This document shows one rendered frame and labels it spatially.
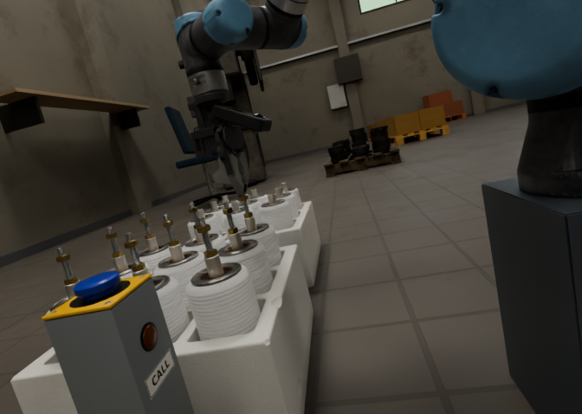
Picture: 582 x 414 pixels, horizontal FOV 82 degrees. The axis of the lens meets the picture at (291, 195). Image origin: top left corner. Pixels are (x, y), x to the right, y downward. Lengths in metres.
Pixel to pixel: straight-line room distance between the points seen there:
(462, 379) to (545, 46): 0.50
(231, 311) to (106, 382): 0.18
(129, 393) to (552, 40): 0.42
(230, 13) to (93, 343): 0.50
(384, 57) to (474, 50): 10.74
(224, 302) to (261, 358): 0.09
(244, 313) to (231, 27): 0.45
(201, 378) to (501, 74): 0.47
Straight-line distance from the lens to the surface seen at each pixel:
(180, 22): 0.75
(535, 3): 0.28
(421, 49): 11.22
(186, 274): 0.64
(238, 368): 0.50
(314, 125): 10.78
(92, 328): 0.36
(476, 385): 0.64
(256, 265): 0.60
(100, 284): 0.37
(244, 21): 0.64
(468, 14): 0.30
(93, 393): 0.40
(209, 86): 0.71
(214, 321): 0.50
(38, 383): 0.65
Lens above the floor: 0.41
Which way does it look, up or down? 8 degrees down
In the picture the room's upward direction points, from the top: 13 degrees counter-clockwise
